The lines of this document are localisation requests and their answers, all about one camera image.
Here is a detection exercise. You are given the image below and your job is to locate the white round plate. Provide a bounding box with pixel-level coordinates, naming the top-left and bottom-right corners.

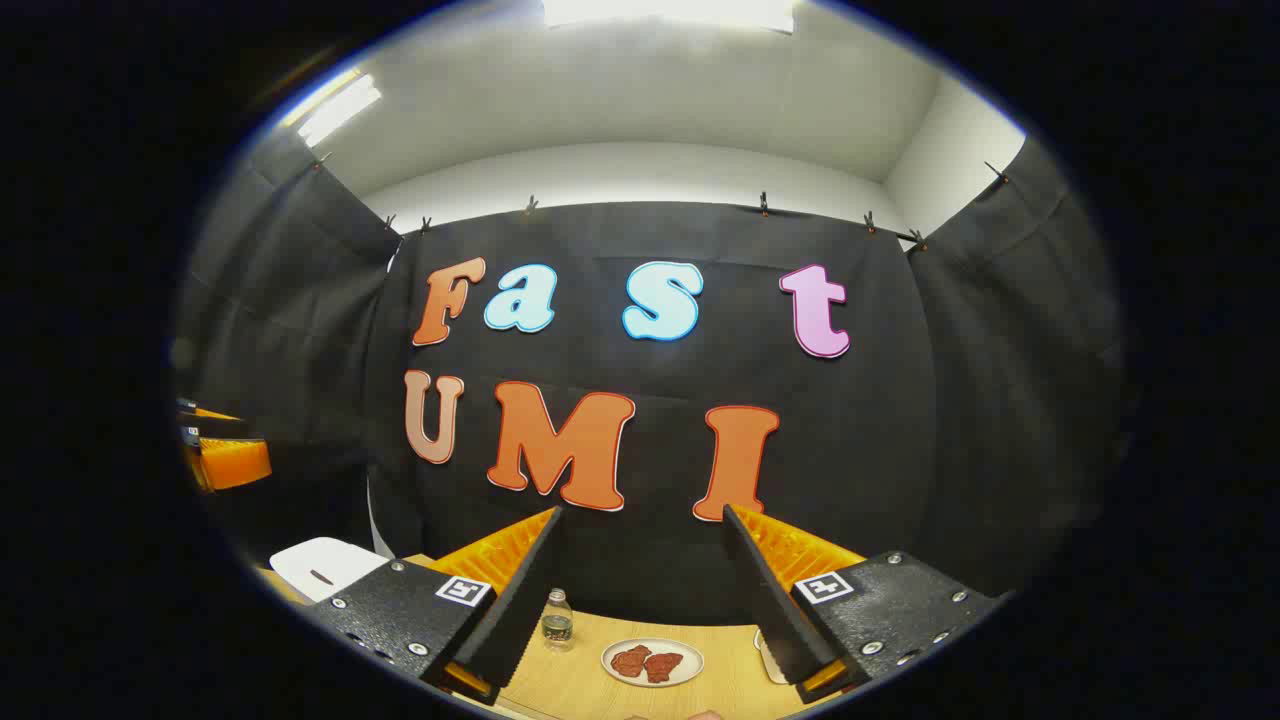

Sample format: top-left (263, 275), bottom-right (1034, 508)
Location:
top-left (601, 638), bottom-right (705, 688)

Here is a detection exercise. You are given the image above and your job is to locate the clear plastic water bottle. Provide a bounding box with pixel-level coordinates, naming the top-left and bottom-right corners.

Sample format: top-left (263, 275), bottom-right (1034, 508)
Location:
top-left (541, 588), bottom-right (575, 653)

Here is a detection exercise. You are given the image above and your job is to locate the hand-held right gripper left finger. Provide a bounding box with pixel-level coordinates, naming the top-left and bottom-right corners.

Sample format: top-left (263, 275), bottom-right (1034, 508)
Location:
top-left (305, 505), bottom-right (566, 706)

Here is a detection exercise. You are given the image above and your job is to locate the white rice cooker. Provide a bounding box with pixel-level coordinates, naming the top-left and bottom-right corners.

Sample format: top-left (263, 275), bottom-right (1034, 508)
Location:
top-left (270, 537), bottom-right (393, 603)

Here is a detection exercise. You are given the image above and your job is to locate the ceiling light panel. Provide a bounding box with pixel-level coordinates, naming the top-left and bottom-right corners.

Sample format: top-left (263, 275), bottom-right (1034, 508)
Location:
top-left (285, 70), bottom-right (383, 147)
top-left (543, 0), bottom-right (796, 33)

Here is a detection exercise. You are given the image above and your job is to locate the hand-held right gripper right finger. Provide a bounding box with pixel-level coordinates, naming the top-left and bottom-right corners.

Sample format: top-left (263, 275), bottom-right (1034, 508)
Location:
top-left (722, 503), bottom-right (1006, 706)

